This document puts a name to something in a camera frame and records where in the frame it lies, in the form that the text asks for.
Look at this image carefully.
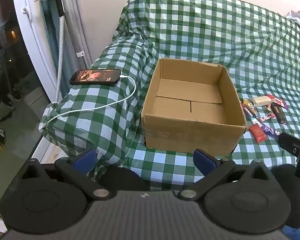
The black smartphone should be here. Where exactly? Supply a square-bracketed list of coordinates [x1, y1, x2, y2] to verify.
[69, 69, 121, 86]

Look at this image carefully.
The purple white snack packet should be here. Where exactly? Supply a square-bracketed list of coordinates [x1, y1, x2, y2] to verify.
[261, 125, 282, 137]

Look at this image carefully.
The red square snack packet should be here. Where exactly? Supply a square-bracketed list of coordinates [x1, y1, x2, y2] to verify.
[249, 124, 267, 144]

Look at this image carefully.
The red white candy bar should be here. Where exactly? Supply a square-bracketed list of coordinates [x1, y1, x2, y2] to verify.
[270, 104, 288, 125]

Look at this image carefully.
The white charging cable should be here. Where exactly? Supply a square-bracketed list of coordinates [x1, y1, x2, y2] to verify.
[45, 74, 137, 130]

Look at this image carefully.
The red white snack packet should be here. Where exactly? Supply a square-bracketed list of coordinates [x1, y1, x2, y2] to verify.
[258, 113, 276, 122]

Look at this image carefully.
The gold snack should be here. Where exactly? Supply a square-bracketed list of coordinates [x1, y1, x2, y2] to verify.
[242, 99, 256, 113]

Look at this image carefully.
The green checked cover cloth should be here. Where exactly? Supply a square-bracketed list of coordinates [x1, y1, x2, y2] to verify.
[39, 0, 300, 190]

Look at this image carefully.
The red purple snack packet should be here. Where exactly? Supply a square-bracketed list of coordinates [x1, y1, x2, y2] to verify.
[266, 94, 288, 109]

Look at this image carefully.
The blue cloth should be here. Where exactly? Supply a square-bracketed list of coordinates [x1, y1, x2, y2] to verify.
[282, 226, 300, 240]

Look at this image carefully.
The white door frame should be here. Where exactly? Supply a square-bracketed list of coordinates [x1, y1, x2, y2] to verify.
[0, 0, 73, 233]

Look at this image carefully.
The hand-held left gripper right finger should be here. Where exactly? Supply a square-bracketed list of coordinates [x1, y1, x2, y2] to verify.
[177, 149, 274, 201]

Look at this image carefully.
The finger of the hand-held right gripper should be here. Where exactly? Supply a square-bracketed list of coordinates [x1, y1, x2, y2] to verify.
[277, 131, 300, 159]

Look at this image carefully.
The cardboard box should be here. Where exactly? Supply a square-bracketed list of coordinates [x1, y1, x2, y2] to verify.
[141, 57, 247, 155]

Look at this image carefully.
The beige nut snack bar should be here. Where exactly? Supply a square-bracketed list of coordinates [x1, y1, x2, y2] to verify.
[251, 96, 273, 107]

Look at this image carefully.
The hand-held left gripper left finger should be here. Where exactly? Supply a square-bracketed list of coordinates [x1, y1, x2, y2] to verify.
[21, 148, 117, 201]

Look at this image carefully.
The long purple snack bar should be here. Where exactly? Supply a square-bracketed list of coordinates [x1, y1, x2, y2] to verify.
[242, 105, 260, 126]

